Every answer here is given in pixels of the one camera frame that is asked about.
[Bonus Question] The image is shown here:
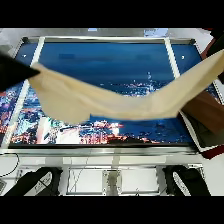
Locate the silver frame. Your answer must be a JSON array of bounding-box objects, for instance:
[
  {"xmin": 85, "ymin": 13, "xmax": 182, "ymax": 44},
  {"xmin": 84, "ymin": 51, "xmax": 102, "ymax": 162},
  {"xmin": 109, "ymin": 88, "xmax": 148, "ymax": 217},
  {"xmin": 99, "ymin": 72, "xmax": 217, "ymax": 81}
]
[{"xmin": 0, "ymin": 34, "xmax": 224, "ymax": 197}]

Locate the cream T-shirt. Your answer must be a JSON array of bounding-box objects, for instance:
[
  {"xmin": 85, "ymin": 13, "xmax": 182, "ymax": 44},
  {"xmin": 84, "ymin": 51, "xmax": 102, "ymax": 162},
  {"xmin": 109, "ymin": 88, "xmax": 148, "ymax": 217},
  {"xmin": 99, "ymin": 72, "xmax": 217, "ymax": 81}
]
[{"xmin": 28, "ymin": 49, "xmax": 224, "ymax": 126}]

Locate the black cable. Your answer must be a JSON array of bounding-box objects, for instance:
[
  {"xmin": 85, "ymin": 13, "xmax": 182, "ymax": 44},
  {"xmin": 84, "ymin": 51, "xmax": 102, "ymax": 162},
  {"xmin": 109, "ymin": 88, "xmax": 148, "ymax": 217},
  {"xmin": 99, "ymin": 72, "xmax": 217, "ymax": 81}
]
[{"xmin": 0, "ymin": 153, "xmax": 21, "ymax": 178}]

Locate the dark red garment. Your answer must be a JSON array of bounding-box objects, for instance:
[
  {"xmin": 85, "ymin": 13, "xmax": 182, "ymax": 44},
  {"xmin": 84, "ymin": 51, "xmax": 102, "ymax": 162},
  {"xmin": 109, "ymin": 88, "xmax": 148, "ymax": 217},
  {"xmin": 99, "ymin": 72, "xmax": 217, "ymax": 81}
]
[{"xmin": 201, "ymin": 145, "xmax": 224, "ymax": 161}]

